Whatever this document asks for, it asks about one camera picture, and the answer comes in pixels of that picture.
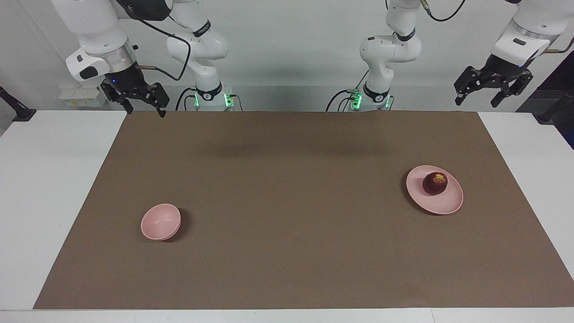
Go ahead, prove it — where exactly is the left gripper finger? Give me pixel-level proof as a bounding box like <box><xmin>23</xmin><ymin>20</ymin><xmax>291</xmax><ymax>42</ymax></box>
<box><xmin>454</xmin><ymin>66</ymin><xmax>487</xmax><ymax>106</ymax></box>
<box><xmin>490</xmin><ymin>70</ymin><xmax>534</xmax><ymax>108</ymax></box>

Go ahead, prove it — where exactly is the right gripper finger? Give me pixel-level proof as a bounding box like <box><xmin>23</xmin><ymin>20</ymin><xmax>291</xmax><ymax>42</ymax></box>
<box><xmin>143</xmin><ymin>83</ymin><xmax>170</xmax><ymax>118</ymax></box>
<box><xmin>101</xmin><ymin>81</ymin><xmax>134</xmax><ymax>114</ymax></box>

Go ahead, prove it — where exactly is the dark red apple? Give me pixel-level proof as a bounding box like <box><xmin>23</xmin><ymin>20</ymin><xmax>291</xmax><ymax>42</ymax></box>
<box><xmin>422</xmin><ymin>172</ymin><xmax>448</xmax><ymax>196</ymax></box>

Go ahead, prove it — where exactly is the pink plate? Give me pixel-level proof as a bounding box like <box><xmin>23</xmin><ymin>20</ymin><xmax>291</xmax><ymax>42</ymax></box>
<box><xmin>406</xmin><ymin>165</ymin><xmax>464</xmax><ymax>215</ymax></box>

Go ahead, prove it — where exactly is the pink bowl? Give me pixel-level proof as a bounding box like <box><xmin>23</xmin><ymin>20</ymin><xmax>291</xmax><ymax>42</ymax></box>
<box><xmin>141</xmin><ymin>204</ymin><xmax>182</xmax><ymax>241</ymax></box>

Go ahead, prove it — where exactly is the dark background equipment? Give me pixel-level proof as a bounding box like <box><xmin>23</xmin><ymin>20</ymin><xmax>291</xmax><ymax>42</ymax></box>
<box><xmin>516</xmin><ymin>50</ymin><xmax>574</xmax><ymax>149</ymax></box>

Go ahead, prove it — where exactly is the black pole stand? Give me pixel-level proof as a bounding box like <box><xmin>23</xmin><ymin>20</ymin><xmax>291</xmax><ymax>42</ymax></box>
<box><xmin>533</xmin><ymin>89</ymin><xmax>574</xmax><ymax>125</ymax></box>

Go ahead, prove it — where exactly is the black clamp stand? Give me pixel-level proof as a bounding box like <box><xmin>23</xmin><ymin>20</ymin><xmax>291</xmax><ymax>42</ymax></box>
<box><xmin>0</xmin><ymin>85</ymin><xmax>37</xmax><ymax>122</ymax></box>

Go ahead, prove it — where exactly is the brown table mat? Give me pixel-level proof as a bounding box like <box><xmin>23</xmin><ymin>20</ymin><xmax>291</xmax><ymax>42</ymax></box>
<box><xmin>33</xmin><ymin>111</ymin><xmax>574</xmax><ymax>310</ymax></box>

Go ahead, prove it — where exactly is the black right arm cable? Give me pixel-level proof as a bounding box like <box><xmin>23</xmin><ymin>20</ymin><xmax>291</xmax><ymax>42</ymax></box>
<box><xmin>117</xmin><ymin>0</ymin><xmax>192</xmax><ymax>82</ymax></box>

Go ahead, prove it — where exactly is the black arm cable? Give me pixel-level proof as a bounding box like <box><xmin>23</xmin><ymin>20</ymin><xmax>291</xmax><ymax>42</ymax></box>
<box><xmin>419</xmin><ymin>0</ymin><xmax>574</xmax><ymax>54</ymax></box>
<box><xmin>117</xmin><ymin>0</ymin><xmax>192</xmax><ymax>82</ymax></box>

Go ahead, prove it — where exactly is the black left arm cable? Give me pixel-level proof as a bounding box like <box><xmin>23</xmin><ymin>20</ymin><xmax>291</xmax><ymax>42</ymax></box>
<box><xmin>419</xmin><ymin>0</ymin><xmax>574</xmax><ymax>54</ymax></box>

